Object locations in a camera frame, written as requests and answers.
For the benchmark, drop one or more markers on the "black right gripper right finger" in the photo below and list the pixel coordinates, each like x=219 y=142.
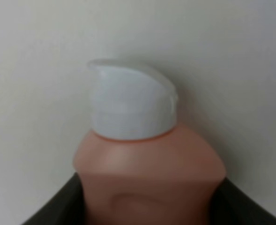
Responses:
x=230 y=206

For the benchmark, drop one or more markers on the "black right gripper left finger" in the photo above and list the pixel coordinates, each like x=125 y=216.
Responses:
x=67 y=207

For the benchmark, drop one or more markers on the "pink bottle white cap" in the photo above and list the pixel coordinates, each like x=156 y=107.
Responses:
x=137 y=164

